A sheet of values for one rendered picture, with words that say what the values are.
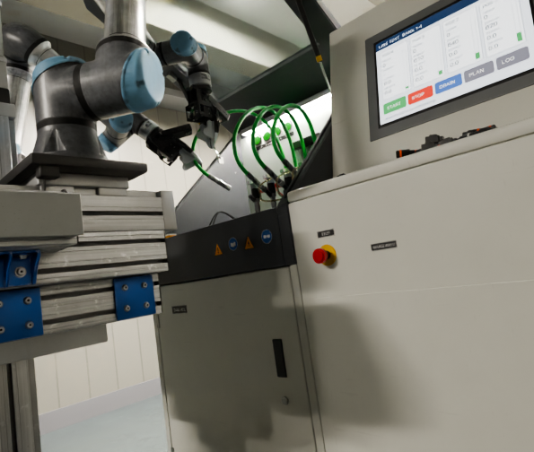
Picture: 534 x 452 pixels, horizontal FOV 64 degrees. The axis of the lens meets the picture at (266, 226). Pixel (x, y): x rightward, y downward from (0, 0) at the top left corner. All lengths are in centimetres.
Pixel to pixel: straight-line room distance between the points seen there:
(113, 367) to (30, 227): 269
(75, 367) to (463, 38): 287
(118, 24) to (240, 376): 96
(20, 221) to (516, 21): 113
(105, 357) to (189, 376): 186
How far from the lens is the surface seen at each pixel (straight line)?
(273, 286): 116
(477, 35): 128
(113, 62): 93
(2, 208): 72
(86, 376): 329
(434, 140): 105
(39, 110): 98
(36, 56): 158
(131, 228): 92
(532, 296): 88
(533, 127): 89
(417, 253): 94
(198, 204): 178
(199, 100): 149
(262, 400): 128
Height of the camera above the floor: 78
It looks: 6 degrees up
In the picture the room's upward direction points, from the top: 8 degrees counter-clockwise
